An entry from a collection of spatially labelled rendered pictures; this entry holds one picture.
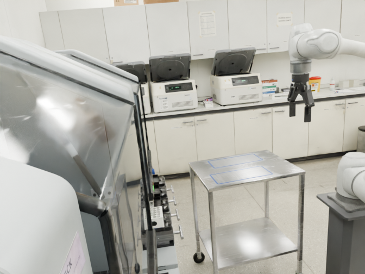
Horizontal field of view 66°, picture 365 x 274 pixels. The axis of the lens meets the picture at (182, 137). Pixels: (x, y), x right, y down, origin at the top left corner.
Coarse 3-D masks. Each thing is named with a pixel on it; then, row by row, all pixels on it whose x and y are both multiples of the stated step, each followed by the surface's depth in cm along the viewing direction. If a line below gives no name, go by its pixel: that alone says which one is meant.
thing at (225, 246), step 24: (192, 168) 184; (216, 168) 180; (240, 168) 177; (264, 168) 173; (288, 168) 170; (192, 192) 198; (216, 240) 195; (240, 240) 193; (264, 240) 190; (288, 240) 188; (216, 264) 166; (240, 264) 172
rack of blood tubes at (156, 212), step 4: (152, 208) 129; (156, 208) 129; (160, 208) 128; (152, 212) 125; (156, 212) 126; (160, 212) 125; (152, 216) 122; (156, 216) 122; (160, 216) 121; (152, 220) 120; (156, 220) 121; (160, 220) 121; (152, 224) 126; (156, 224) 126; (160, 224) 121
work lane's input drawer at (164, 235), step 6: (168, 216) 130; (168, 222) 125; (156, 228) 121; (162, 228) 121; (168, 228) 122; (180, 228) 131; (156, 234) 120; (162, 234) 121; (168, 234) 121; (180, 234) 126; (156, 240) 121; (162, 240) 122; (168, 240) 122
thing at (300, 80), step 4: (292, 76) 128; (296, 76) 126; (300, 76) 125; (304, 76) 124; (308, 76) 125; (292, 80) 128; (296, 80) 126; (300, 80) 125; (304, 80) 125; (308, 80) 126; (296, 84) 130; (300, 84) 127; (304, 84) 125; (300, 88) 127; (296, 92) 131
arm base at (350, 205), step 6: (336, 186) 161; (336, 192) 151; (330, 198) 154; (336, 198) 150; (342, 198) 146; (348, 198) 143; (342, 204) 145; (348, 204) 143; (354, 204) 142; (360, 204) 141; (348, 210) 140; (354, 210) 140
